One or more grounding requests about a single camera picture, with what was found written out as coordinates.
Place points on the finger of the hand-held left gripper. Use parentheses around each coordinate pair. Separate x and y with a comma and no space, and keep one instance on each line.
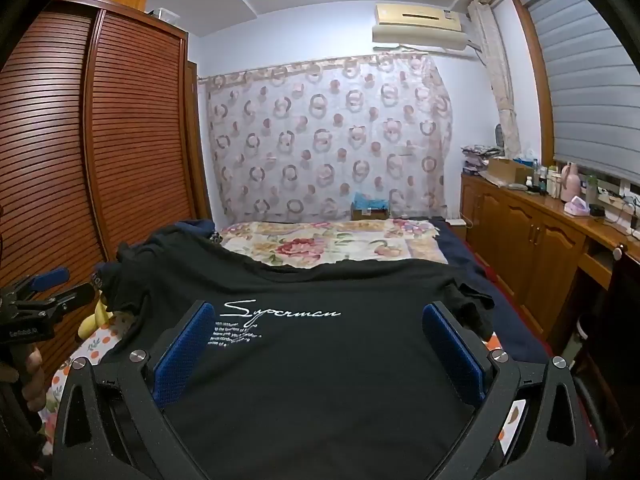
(50,278)
(75,296)

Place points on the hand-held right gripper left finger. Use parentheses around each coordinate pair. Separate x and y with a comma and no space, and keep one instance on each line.
(182,355)

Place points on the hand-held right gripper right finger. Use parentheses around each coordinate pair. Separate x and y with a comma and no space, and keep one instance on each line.
(452,355)

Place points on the black t-shirt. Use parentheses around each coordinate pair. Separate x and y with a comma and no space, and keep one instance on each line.
(310,360)

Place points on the person's left forearm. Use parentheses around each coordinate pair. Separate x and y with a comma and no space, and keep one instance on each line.
(15,435)

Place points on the person's left hand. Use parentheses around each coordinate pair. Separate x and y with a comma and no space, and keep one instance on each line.
(35,365)

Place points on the yellow plush toy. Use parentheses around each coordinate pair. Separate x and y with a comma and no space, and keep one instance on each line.
(100,317)

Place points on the orange print bedsheet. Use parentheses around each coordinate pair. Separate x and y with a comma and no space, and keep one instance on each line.
(92,347)

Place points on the navy bed sheet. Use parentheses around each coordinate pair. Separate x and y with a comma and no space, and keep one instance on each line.
(470,260)

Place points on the navy folded garment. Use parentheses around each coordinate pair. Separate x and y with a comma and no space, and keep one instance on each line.
(200,227)

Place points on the wooden sideboard cabinet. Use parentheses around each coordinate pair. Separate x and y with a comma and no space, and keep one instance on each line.
(520,230)

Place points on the small cardboard box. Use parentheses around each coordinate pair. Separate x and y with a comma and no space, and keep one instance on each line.
(370,213)

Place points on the floral blanket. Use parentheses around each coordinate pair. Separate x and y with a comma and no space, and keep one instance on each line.
(325,245)

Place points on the wooden louvred wardrobe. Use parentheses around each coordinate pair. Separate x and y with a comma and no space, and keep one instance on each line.
(135,125)

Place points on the dark wooden chair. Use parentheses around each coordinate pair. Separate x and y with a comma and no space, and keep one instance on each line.
(627,310)

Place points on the pink small box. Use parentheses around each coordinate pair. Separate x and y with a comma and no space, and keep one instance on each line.
(575,207)

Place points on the open cardboard box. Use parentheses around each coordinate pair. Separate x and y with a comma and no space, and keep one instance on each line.
(507,170)

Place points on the pile of folded cloths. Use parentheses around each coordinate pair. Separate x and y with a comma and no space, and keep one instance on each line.
(477,157)

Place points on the cluster of small bottles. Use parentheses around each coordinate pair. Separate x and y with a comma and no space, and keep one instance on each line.
(550,180)

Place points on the pink bottle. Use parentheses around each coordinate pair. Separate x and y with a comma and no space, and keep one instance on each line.
(570,182)

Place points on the green bottle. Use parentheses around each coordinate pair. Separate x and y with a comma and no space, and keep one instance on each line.
(592,185)

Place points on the beige lace curtain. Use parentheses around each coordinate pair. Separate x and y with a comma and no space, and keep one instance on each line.
(500,85)

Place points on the white storage box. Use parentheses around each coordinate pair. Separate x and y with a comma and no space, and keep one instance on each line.
(161,14)

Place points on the beige air conditioner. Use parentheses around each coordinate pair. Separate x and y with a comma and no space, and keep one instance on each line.
(420,25)

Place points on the wooden window frame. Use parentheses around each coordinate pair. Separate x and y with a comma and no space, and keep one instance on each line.
(532,85)

